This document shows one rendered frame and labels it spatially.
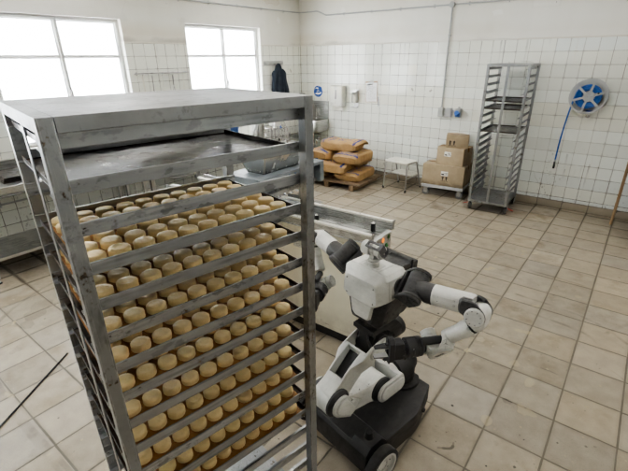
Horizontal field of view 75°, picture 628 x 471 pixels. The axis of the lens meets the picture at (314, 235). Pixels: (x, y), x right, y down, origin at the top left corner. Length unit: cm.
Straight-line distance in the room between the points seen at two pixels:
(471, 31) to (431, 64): 67
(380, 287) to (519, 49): 493
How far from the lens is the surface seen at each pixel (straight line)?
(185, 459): 148
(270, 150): 112
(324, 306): 301
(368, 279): 188
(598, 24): 624
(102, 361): 107
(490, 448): 263
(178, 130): 99
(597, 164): 633
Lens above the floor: 191
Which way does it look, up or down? 23 degrees down
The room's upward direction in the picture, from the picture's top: 1 degrees counter-clockwise
